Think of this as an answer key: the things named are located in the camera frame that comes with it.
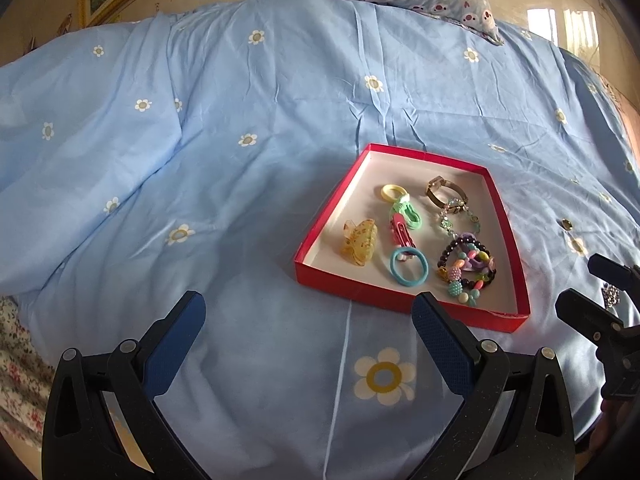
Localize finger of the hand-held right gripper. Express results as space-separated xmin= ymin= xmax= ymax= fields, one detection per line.
xmin=555 ymin=287 xmax=640 ymax=350
xmin=587 ymin=254 xmax=640 ymax=291

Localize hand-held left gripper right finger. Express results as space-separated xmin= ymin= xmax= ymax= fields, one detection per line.
xmin=407 ymin=291 xmax=576 ymax=480

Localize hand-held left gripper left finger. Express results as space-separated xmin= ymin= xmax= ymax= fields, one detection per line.
xmin=41 ymin=290 xmax=208 ymax=480

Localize colourful beaded bracelet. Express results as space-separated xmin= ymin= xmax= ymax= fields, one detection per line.
xmin=442 ymin=232 xmax=496 ymax=308

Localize blue hair tie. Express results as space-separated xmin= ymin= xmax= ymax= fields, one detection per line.
xmin=389 ymin=246 xmax=431 ymax=288

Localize black beaded bracelet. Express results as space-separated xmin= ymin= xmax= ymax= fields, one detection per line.
xmin=436 ymin=237 xmax=497 ymax=286

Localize red hair clip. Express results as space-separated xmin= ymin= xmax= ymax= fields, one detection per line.
xmin=390 ymin=213 xmax=416 ymax=248

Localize yellow claw hair clip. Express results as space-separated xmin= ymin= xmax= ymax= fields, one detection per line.
xmin=341 ymin=217 xmax=381 ymax=267

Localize red shallow cardboard box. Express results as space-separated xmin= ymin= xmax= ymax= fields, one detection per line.
xmin=292 ymin=143 xmax=531 ymax=333

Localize light blue floral blanket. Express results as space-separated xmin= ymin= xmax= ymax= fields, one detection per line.
xmin=0 ymin=0 xmax=640 ymax=480

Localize floral patterned cloth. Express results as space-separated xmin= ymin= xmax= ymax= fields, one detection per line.
xmin=0 ymin=295 xmax=57 ymax=448

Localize teal beaded bracelet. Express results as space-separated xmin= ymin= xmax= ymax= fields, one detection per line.
xmin=439 ymin=205 xmax=482 ymax=238

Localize green hair tie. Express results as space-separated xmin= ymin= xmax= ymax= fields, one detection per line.
xmin=390 ymin=195 xmax=423 ymax=231

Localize gold bracelet watch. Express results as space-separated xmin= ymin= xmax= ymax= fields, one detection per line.
xmin=425 ymin=176 xmax=468 ymax=209

